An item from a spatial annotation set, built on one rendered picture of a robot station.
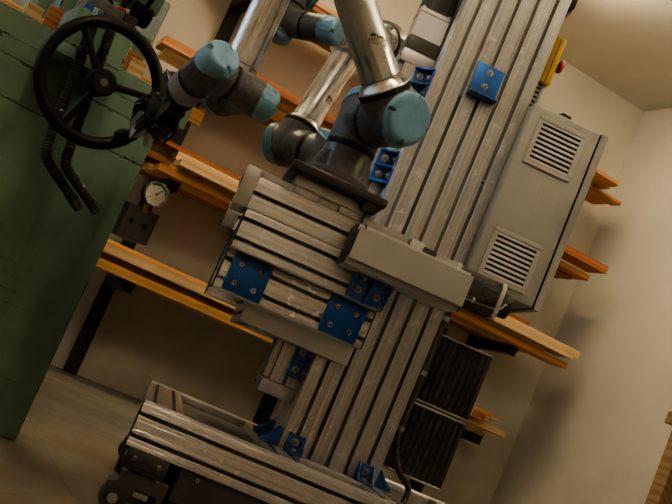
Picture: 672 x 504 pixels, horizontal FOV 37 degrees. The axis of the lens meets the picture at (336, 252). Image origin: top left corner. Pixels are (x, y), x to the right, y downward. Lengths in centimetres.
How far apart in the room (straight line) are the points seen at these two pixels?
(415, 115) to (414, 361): 62
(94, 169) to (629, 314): 377
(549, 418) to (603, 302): 72
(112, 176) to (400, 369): 83
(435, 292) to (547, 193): 51
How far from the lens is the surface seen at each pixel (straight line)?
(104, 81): 225
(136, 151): 248
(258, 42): 215
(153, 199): 243
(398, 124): 212
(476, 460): 589
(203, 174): 451
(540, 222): 247
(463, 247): 245
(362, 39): 212
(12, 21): 241
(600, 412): 553
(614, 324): 571
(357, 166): 222
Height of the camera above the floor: 39
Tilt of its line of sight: 8 degrees up
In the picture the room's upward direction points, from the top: 23 degrees clockwise
